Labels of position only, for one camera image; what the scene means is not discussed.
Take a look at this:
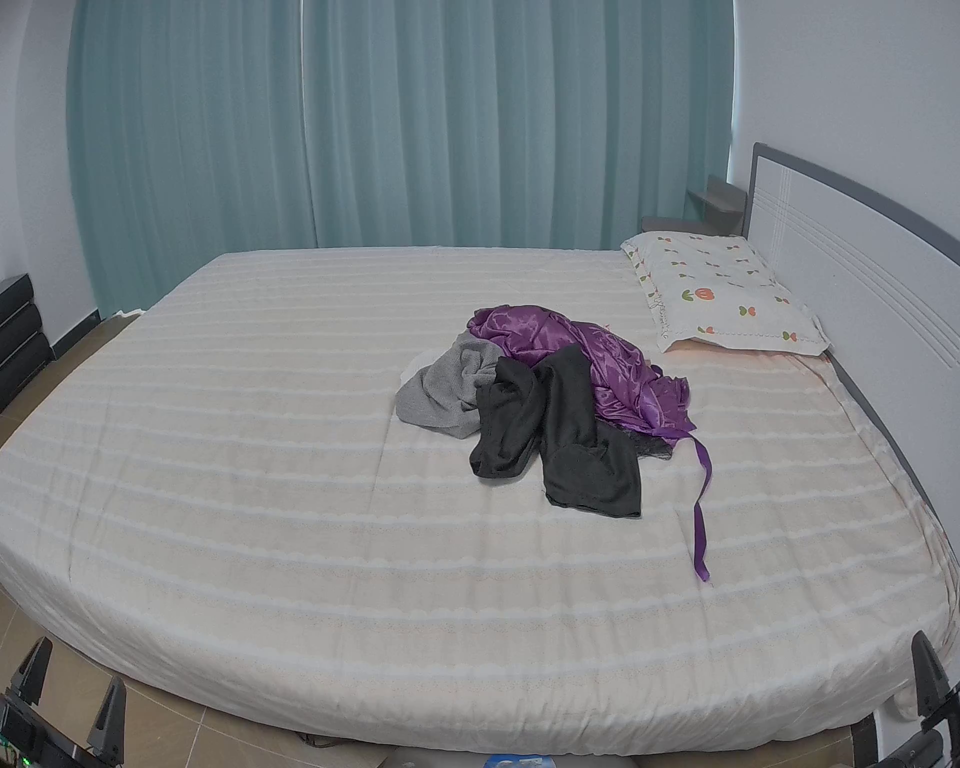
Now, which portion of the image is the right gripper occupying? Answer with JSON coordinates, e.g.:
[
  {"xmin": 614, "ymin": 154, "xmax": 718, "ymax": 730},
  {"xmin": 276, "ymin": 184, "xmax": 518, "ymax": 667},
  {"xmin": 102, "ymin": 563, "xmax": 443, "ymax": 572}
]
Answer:
[{"xmin": 888, "ymin": 631, "xmax": 960, "ymax": 768}]

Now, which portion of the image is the black T-shirt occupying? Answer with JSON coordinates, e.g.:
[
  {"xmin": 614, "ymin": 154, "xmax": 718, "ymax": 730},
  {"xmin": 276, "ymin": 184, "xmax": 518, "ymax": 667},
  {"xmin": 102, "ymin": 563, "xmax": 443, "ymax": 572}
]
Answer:
[{"xmin": 468, "ymin": 343, "xmax": 644, "ymax": 520}]

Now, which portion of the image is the white printed pillow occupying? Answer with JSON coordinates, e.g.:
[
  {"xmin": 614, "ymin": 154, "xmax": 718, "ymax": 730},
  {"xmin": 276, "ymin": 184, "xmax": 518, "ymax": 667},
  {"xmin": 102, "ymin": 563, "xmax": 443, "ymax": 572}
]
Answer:
[{"xmin": 621, "ymin": 231, "xmax": 832, "ymax": 355}]

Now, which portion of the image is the purple satin garment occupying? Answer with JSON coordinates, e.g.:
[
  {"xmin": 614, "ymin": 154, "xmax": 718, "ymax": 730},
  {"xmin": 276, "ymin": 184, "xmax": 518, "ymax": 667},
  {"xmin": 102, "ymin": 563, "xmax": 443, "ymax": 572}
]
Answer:
[{"xmin": 466, "ymin": 303, "xmax": 712, "ymax": 585}]

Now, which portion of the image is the blue-green curtain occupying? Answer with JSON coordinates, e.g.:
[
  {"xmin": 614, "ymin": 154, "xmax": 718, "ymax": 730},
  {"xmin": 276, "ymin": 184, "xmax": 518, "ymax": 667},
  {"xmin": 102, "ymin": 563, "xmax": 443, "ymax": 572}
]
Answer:
[
  {"xmin": 66, "ymin": 0, "xmax": 320, "ymax": 320},
  {"xmin": 300, "ymin": 0, "xmax": 736, "ymax": 252}
]

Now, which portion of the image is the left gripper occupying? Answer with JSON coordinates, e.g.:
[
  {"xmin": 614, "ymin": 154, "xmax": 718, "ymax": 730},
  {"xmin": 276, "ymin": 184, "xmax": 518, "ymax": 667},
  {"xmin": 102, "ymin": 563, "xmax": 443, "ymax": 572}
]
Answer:
[{"xmin": 0, "ymin": 637, "xmax": 127, "ymax": 768}]

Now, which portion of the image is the black chest of drawers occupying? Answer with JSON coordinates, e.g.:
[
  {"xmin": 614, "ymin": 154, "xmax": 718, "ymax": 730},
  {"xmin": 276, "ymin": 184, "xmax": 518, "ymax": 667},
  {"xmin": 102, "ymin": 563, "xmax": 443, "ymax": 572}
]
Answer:
[{"xmin": 0, "ymin": 273, "xmax": 55, "ymax": 414}]

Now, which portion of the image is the grey garment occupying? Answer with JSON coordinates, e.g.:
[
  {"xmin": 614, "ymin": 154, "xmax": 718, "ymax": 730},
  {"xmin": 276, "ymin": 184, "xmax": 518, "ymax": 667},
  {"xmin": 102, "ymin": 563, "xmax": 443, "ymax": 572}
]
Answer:
[{"xmin": 395, "ymin": 330, "xmax": 505, "ymax": 440}]

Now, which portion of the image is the white garment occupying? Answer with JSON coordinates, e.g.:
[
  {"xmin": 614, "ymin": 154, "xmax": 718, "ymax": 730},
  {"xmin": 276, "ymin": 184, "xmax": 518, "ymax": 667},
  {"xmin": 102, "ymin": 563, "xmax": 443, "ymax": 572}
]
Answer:
[{"xmin": 401, "ymin": 346, "xmax": 451, "ymax": 384}]

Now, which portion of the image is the black cable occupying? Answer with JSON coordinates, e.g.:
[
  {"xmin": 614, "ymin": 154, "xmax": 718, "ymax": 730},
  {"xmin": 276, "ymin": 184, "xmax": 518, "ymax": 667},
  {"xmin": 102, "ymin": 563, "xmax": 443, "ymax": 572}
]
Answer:
[{"xmin": 300, "ymin": 731, "xmax": 395, "ymax": 750}]

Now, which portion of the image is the black lace garment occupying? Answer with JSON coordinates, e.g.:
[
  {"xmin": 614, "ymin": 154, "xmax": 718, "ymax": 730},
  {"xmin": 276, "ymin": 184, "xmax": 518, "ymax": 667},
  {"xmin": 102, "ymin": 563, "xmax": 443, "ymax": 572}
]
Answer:
[{"xmin": 615, "ymin": 423, "xmax": 676, "ymax": 462}]

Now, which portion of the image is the grey bedside table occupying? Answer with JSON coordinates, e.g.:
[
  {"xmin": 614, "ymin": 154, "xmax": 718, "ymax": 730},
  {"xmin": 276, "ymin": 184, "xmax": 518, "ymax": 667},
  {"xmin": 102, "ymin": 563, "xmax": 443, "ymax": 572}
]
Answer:
[{"xmin": 639, "ymin": 174, "xmax": 749, "ymax": 237}]

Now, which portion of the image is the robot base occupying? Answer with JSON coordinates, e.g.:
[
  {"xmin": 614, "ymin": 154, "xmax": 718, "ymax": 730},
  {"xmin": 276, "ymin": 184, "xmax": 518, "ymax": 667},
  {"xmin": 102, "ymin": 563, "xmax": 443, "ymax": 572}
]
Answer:
[{"xmin": 390, "ymin": 744, "xmax": 639, "ymax": 768}]

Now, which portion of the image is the bed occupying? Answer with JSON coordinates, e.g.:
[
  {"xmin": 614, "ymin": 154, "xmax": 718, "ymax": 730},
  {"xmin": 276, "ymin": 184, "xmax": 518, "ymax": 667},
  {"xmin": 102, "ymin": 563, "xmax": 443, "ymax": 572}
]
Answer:
[{"xmin": 0, "ymin": 142, "xmax": 960, "ymax": 768}]

